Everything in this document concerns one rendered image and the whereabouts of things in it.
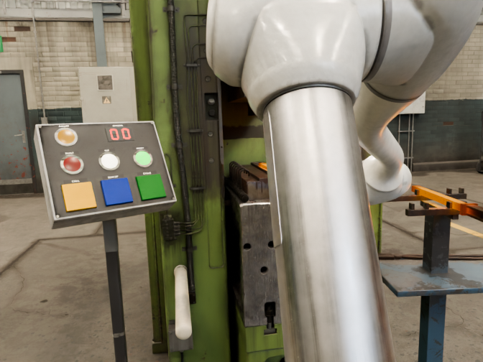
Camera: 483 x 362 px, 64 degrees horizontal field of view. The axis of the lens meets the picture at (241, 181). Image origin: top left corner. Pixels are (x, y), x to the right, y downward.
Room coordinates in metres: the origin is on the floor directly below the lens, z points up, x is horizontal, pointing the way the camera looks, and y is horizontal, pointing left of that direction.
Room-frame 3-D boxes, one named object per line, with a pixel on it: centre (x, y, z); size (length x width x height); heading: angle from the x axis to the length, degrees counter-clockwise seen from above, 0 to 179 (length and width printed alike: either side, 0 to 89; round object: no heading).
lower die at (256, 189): (1.55, -0.08, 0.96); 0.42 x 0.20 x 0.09; 10
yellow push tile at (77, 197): (1.00, 0.43, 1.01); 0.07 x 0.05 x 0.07; 125
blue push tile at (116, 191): (1.06, 0.35, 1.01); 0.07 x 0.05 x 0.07; 125
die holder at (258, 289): (1.56, -0.13, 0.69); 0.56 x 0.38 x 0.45; 10
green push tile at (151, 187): (1.12, 0.27, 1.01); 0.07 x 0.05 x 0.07; 125
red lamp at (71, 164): (1.04, 0.46, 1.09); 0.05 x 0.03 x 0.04; 100
